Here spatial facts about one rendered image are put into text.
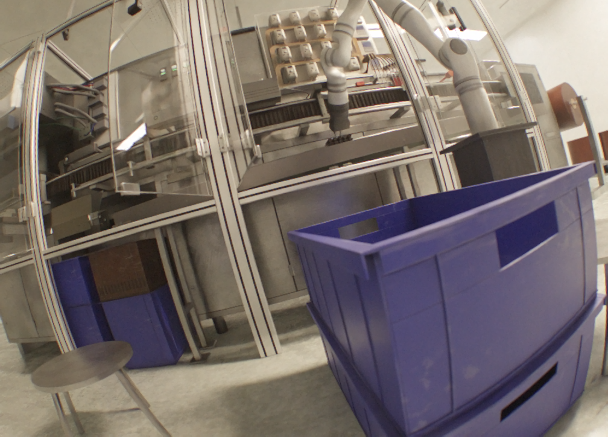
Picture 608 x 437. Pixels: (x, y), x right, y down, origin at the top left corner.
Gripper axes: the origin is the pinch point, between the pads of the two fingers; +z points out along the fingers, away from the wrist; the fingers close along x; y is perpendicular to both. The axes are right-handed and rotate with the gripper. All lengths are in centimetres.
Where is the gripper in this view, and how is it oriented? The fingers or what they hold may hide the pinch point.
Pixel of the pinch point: (338, 139)
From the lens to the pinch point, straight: 116.4
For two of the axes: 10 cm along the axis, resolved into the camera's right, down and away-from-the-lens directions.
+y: 2.9, 6.4, -7.1
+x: 9.5, -2.9, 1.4
